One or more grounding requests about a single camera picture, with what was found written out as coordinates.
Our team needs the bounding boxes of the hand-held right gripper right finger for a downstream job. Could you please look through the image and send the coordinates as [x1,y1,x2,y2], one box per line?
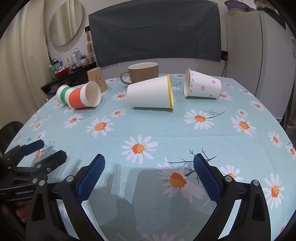
[193,153,271,241]

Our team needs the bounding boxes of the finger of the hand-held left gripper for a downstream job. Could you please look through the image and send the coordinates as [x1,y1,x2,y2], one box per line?
[11,150,68,184]
[3,139,45,166]

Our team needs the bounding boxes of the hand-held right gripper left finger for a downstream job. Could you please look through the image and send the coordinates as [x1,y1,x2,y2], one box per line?
[25,153,106,241]

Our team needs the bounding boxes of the green striped paper cup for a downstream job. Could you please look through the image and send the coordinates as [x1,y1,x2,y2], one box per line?
[56,85,73,104]

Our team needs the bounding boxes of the orange paper cup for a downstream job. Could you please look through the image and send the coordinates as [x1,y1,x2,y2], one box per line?
[68,81,101,109]

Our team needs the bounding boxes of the white paper cup pink hearts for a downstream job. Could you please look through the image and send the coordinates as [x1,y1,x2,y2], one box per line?
[184,69,222,100]

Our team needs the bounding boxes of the brown paper cup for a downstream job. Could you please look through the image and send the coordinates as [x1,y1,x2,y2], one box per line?
[87,67,109,93]

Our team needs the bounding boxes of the white paper cup yellow rim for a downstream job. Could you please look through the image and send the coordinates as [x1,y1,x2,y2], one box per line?
[127,74,174,110]

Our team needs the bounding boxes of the person's left hand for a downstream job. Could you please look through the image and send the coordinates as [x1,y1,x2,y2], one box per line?
[14,201,30,224]

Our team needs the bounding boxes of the black chair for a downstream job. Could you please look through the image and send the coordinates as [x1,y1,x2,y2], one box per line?
[0,122,23,153]

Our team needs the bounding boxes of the daisy print tablecloth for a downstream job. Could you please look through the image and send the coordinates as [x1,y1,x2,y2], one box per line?
[3,74,296,241]

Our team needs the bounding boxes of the red bowl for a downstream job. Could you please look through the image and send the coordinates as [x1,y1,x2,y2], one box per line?
[53,67,70,78]

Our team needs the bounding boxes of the cream curtain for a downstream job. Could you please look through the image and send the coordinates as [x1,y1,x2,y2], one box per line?
[0,0,50,130]

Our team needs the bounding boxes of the dark side table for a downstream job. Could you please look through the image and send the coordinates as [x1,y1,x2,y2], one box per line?
[40,61,97,94]

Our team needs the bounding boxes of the beige bottle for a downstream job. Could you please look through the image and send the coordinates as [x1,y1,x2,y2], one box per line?
[87,32,93,58]

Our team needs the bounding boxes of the tan ceramic mug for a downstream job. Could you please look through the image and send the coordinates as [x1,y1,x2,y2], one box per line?
[120,62,159,85]

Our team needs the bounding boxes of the white refrigerator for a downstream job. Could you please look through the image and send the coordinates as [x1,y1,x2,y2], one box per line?
[225,9,296,121]

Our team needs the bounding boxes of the dark grey cloth cover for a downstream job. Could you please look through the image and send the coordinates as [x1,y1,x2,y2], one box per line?
[88,0,222,68]

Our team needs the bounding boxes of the purple bowl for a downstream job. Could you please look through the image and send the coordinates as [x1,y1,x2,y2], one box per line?
[224,0,249,11]

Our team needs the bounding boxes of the round wall mirror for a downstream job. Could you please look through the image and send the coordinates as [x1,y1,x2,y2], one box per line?
[48,0,84,46]

